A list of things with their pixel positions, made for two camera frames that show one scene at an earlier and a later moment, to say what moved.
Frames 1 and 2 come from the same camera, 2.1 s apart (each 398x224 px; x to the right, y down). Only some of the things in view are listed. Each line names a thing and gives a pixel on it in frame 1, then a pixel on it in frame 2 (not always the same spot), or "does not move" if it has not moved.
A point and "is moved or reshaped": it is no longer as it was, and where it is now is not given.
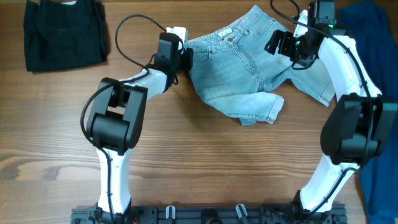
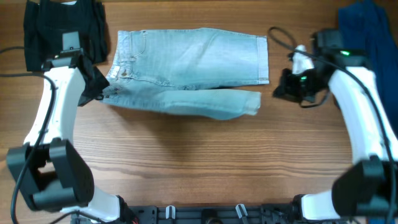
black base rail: [210, 214] does not move
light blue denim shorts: [232, 69] is moved or reshaped
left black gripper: [187, 54] -> [102, 84]
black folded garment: [61, 33] does not move
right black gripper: [286, 37] -> [284, 89]
